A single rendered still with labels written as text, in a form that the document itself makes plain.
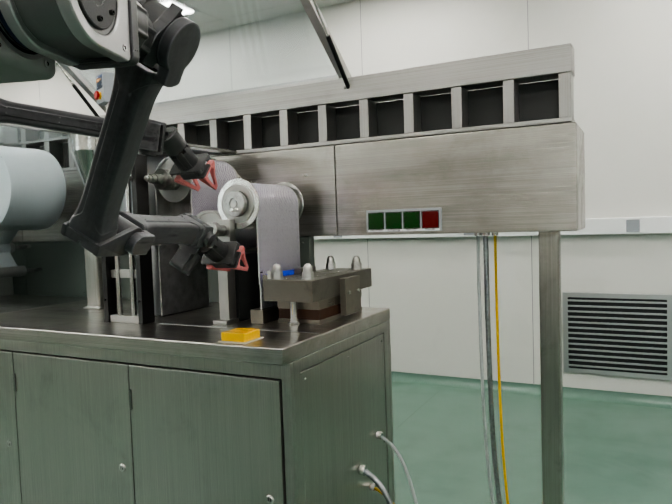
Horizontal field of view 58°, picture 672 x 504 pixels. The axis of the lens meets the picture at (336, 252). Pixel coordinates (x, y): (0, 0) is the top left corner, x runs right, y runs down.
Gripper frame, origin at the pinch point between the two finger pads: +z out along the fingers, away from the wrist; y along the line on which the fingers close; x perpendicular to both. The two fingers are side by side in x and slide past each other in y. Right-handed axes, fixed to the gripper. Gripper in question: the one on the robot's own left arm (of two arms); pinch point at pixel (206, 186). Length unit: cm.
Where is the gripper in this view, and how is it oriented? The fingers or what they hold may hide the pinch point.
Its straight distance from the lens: 169.4
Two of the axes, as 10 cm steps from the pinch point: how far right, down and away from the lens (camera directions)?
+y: 9.0, -0.2, -4.4
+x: 2.5, -8.0, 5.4
